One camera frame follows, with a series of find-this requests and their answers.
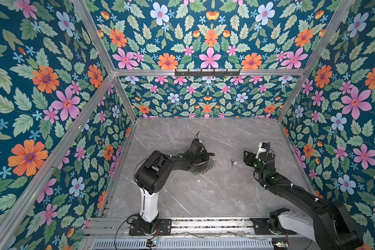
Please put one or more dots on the red keyring with metal rings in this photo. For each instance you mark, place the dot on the red keyring with metal rings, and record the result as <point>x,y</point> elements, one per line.
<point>202,168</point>

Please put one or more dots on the black hook rack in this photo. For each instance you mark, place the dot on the black hook rack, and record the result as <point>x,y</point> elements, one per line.
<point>207,72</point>

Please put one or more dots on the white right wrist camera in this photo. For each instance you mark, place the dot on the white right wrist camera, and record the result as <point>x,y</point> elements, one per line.
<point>263,148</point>

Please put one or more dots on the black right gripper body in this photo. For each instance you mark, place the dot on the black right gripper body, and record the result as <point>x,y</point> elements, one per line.
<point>252,162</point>

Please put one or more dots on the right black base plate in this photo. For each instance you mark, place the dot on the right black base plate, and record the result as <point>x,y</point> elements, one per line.
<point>263,226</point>

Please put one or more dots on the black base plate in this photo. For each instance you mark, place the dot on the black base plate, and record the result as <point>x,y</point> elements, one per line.
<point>161,227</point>
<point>263,226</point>

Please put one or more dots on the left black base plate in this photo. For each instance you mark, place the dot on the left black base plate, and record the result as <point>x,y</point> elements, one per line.
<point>161,227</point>

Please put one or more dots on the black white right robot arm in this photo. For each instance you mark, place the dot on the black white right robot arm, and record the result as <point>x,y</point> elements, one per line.
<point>329,224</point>

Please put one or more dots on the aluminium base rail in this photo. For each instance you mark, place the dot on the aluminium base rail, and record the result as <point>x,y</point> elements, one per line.
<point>206,226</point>

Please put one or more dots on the white perforated cable duct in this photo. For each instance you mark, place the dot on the white perforated cable duct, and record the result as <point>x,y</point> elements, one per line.
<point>183,244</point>

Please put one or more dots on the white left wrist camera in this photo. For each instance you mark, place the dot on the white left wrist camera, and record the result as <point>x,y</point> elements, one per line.
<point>196,145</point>

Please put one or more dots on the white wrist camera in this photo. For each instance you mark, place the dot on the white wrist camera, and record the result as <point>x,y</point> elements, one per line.
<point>263,148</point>
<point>196,145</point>

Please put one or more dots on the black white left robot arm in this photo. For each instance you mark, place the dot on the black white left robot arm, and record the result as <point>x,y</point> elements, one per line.
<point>152,175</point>

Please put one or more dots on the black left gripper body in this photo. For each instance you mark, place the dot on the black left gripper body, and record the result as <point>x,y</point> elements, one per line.
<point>202,157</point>

